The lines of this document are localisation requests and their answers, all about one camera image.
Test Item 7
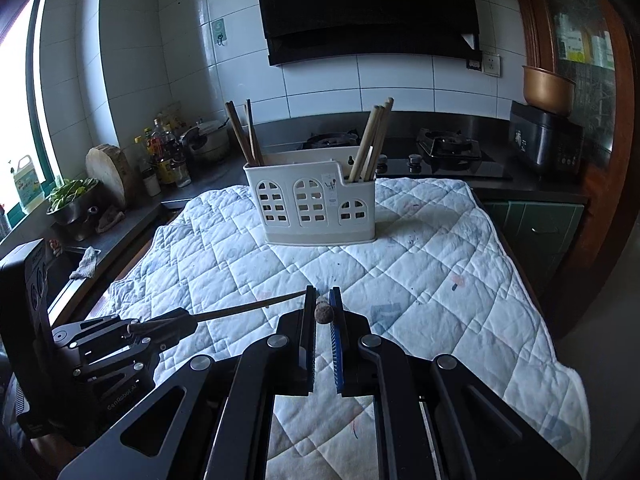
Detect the white rag on counter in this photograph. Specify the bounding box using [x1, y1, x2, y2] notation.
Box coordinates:
[70, 247, 100, 281]

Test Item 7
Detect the pink rag on counter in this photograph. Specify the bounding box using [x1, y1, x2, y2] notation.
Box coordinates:
[96, 206, 125, 234]

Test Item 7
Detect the steel bowl with greens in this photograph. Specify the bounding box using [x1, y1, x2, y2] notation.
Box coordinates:
[47, 178, 101, 242]

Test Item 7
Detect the white quilted cloth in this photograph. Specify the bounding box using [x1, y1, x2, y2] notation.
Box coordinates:
[88, 179, 591, 479]

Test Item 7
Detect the detergent bottle on sill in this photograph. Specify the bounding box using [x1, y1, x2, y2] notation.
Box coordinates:
[11, 155, 44, 214]

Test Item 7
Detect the small white jar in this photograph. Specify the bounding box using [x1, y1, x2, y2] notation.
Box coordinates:
[141, 168, 160, 197]

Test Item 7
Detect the round wooden cutting board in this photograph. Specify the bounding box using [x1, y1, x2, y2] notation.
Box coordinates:
[85, 144, 136, 209]

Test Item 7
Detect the steel pressure cooker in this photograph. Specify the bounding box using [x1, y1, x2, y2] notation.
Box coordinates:
[180, 120, 230, 160]

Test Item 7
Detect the green cabinet drawer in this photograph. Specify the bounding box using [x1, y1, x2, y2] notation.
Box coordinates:
[484, 200, 585, 292]

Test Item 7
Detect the white plastic utensil holder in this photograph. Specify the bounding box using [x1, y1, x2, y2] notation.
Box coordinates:
[244, 146, 375, 246]

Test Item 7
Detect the black gas stove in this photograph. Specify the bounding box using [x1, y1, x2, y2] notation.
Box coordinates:
[299, 127, 514, 183]

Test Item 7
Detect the black rice cooker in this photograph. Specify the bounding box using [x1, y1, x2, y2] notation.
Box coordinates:
[509, 101, 584, 190]

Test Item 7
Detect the copper coloured pot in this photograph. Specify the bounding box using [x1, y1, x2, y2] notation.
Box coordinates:
[523, 65, 575, 116]

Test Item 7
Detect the black range hood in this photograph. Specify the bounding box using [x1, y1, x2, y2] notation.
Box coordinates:
[258, 0, 483, 66]

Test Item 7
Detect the wooden glass door cabinet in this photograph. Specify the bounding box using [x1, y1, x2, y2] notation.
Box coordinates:
[518, 0, 639, 338]

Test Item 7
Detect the green wall hook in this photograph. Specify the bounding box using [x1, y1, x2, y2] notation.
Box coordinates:
[210, 18, 227, 47]

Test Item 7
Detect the white wall socket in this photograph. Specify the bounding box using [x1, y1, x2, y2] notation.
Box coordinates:
[482, 52, 501, 78]

